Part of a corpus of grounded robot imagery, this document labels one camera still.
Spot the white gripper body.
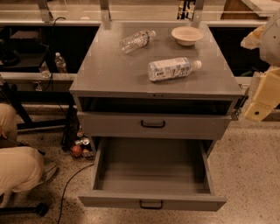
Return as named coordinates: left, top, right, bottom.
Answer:
left=267, top=66, right=280, bottom=76

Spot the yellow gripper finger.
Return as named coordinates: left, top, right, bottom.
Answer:
left=241, top=25, right=264, bottom=50
left=244, top=71, right=280, bottom=122

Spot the labelled clear plastic bottle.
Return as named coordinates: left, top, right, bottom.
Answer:
left=148, top=57, right=202, bottom=81

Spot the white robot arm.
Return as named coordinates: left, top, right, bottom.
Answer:
left=241, top=9, right=280, bottom=122

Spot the crumpled clear plastic bottle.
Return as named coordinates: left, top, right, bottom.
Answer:
left=119, top=29, right=156, bottom=54

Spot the open grey lower drawer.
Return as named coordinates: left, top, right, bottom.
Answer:
left=79, top=137, right=227, bottom=212

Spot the closed grey upper drawer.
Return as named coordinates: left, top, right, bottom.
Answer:
left=78, top=112, right=231, bottom=140

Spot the upright water bottle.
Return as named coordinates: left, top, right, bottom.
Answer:
left=54, top=52, right=67, bottom=74

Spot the white paper bowl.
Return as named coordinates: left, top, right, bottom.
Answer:
left=171, top=26, right=204, bottom=46

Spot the grey metal cabinet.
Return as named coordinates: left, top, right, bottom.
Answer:
left=70, top=21, right=242, bottom=151

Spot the silver can on floor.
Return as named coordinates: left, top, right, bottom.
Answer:
left=75, top=137, right=90, bottom=145

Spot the black stand base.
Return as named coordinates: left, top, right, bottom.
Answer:
left=0, top=203, right=49, bottom=217

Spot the person in beige trousers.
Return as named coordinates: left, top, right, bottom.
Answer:
left=0, top=103, right=58, bottom=208

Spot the black floor cable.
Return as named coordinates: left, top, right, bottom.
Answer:
left=55, top=162, right=95, bottom=224

